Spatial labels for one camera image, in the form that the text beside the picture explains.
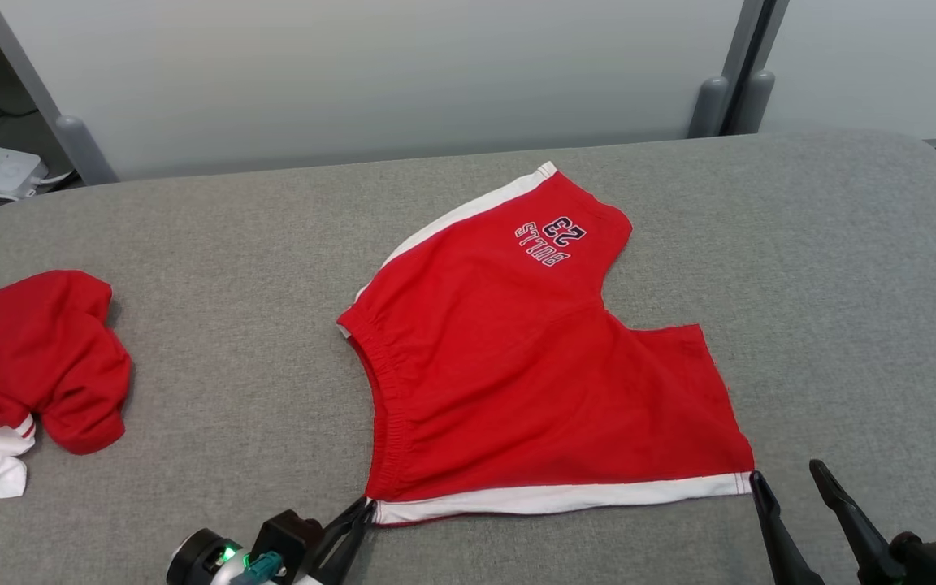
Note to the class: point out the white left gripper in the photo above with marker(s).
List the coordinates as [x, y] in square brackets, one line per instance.
[208, 565]

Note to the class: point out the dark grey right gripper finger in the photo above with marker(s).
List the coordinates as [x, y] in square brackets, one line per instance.
[785, 556]
[866, 544]

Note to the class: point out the red shorts with white stripes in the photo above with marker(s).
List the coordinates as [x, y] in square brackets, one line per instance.
[517, 366]

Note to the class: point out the red shirt with white sleeves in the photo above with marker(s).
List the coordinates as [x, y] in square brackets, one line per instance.
[37, 349]

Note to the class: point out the white power strip with sockets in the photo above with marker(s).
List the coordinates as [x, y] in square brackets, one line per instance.
[1, 166]

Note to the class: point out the grey partition post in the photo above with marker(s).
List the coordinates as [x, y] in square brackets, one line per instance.
[708, 106]
[752, 101]
[82, 150]

